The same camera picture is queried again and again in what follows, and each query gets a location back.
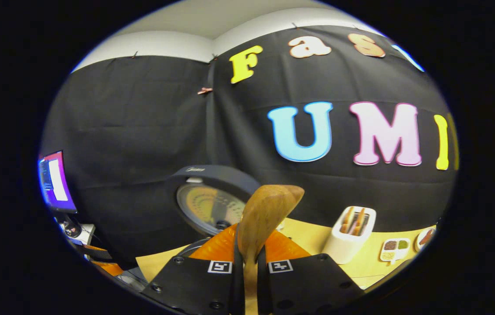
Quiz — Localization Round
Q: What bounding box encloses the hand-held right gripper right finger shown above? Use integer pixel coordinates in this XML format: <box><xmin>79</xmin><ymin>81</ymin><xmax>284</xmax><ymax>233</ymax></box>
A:
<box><xmin>256</xmin><ymin>230</ymin><xmax>364</xmax><ymax>315</ymax></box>

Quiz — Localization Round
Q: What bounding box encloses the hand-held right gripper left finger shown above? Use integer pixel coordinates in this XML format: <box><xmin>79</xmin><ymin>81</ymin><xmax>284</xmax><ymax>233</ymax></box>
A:
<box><xmin>141</xmin><ymin>223</ymin><xmax>246</xmax><ymax>315</ymax></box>

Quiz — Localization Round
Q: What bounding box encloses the wooden spoon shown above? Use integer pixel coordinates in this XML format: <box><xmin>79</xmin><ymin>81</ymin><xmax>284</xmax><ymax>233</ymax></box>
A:
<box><xmin>237</xmin><ymin>184</ymin><xmax>305</xmax><ymax>315</ymax></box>

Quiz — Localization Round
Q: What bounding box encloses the dark grey rice cooker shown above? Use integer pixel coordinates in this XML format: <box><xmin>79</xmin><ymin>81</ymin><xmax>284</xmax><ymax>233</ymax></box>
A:
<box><xmin>166</xmin><ymin>164</ymin><xmax>262</xmax><ymax>259</ymax></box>

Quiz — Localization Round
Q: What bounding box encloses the white device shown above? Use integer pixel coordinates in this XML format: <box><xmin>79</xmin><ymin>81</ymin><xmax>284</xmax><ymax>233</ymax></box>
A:
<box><xmin>60</xmin><ymin>220</ymin><xmax>95</xmax><ymax>246</ymax></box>

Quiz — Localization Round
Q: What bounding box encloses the white toaster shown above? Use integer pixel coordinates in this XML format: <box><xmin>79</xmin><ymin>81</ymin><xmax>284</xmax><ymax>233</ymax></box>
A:
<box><xmin>322</xmin><ymin>206</ymin><xmax>377</xmax><ymax>264</ymax></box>

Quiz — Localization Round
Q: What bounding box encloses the computer monitor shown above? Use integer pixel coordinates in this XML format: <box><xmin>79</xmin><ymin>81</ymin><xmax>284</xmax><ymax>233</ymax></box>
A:
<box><xmin>38</xmin><ymin>151</ymin><xmax>77</xmax><ymax>214</ymax></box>

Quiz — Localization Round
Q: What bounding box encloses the white divided dish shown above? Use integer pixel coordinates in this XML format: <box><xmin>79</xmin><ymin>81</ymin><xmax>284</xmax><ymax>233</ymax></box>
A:
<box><xmin>379</xmin><ymin>238</ymin><xmax>411</xmax><ymax>266</ymax></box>

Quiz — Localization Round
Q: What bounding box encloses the white round plate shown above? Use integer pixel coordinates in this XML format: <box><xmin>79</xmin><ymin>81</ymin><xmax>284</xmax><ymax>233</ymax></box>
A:
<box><xmin>414</xmin><ymin>227</ymin><xmax>437</xmax><ymax>253</ymax></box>

